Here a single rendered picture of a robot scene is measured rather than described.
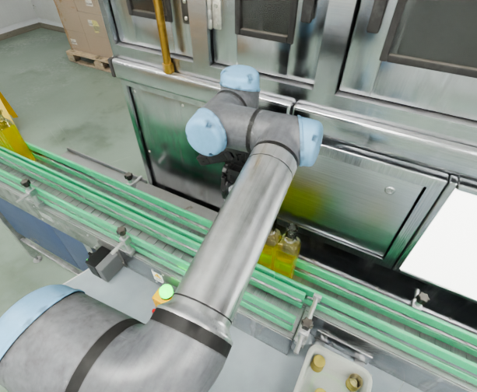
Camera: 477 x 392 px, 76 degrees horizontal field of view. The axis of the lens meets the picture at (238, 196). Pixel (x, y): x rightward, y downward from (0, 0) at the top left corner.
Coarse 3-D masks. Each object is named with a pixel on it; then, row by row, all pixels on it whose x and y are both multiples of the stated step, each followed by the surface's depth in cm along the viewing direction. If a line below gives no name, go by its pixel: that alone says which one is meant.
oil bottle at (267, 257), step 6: (276, 228) 84; (276, 234) 83; (270, 240) 82; (276, 240) 82; (264, 246) 84; (270, 246) 82; (264, 252) 86; (270, 252) 84; (264, 258) 88; (270, 258) 86; (264, 264) 90; (270, 264) 88
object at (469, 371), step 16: (32, 160) 125; (64, 176) 118; (96, 192) 112; (128, 208) 108; (160, 224) 103; (272, 272) 88; (304, 288) 85; (320, 304) 87; (336, 304) 82; (352, 320) 84; (368, 320) 80; (384, 336) 81; (400, 336) 78; (416, 352) 79; (432, 352) 75; (448, 352) 73; (448, 368) 76; (464, 368) 73
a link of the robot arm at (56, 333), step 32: (64, 288) 37; (0, 320) 32; (32, 320) 32; (64, 320) 32; (96, 320) 32; (128, 320) 34; (0, 352) 31; (32, 352) 30; (64, 352) 30; (96, 352) 29; (0, 384) 32; (32, 384) 29; (64, 384) 28
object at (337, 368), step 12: (312, 348) 85; (324, 348) 85; (336, 360) 85; (348, 360) 83; (300, 372) 81; (312, 372) 88; (324, 372) 88; (336, 372) 88; (348, 372) 85; (360, 372) 82; (300, 384) 79; (312, 384) 86; (324, 384) 86; (336, 384) 86
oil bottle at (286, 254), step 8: (280, 240) 81; (296, 240) 81; (280, 248) 81; (288, 248) 80; (296, 248) 80; (280, 256) 83; (288, 256) 81; (296, 256) 84; (280, 264) 86; (288, 264) 84; (280, 272) 88; (288, 272) 86
